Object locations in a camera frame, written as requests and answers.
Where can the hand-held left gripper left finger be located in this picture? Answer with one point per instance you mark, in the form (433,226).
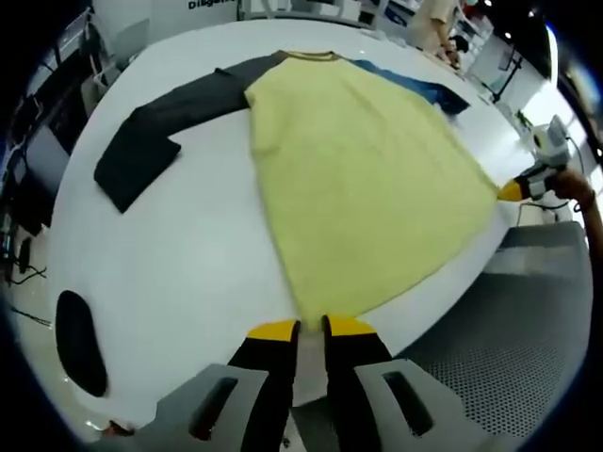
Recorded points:
(264,376)

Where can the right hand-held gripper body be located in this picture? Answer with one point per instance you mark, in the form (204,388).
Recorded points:
(553,141)

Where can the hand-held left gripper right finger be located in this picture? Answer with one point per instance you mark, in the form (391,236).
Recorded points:
(353,367)

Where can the yellow garment with dark sleeves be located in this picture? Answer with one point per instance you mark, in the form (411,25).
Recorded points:
(353,188)

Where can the person's right hand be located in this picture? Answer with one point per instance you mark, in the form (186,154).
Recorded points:
(572,186)

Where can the black tripod stand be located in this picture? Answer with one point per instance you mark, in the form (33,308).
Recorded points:
(506,75)

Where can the black oval device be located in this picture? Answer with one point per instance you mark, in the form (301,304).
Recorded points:
(80,343)

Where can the dark computer monitor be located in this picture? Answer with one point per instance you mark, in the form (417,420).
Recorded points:
(44,155)

